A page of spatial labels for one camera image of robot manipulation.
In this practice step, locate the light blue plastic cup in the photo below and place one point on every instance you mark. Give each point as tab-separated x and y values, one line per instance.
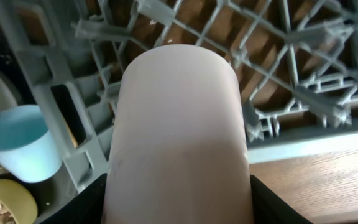
27	148

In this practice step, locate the wooden chopstick left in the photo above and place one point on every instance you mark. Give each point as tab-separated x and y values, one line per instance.
73	140

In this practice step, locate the yellow bowl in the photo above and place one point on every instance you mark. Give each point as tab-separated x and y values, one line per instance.
18	201

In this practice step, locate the grey plastic dishwasher rack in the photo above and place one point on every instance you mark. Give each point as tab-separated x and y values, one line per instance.
297	62

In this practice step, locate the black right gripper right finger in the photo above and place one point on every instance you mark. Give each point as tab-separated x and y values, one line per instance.
269	208

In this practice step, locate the food scraps peanuts and rice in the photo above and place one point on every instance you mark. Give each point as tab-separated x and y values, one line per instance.
0	211

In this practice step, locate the pink plastic cup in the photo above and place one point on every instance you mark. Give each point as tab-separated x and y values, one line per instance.
178	152

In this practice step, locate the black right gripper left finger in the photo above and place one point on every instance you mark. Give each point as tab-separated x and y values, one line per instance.
85	208

